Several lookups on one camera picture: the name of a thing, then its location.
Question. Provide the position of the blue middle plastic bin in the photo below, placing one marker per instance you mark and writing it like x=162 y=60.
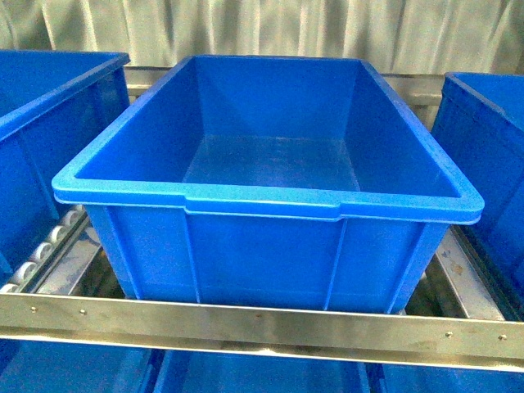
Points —
x=282 y=182

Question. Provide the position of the blue plastic bin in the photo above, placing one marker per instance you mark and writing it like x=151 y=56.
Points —
x=282 y=182
x=53 y=104
x=480 y=126

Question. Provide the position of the blue lower middle bin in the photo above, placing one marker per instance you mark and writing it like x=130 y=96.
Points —
x=214 y=372

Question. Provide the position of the white roller conveyor track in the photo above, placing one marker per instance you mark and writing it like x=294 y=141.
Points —
x=33 y=273

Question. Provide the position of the blue left plastic bin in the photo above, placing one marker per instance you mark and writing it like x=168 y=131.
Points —
x=53 y=104

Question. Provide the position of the blue right plastic bin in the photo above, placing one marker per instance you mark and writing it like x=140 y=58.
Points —
x=480 y=126

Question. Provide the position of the blue lower left bin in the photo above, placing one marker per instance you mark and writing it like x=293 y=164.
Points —
x=39 y=366

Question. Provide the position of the metal front shelf rail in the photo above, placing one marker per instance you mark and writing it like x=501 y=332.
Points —
x=369 y=338

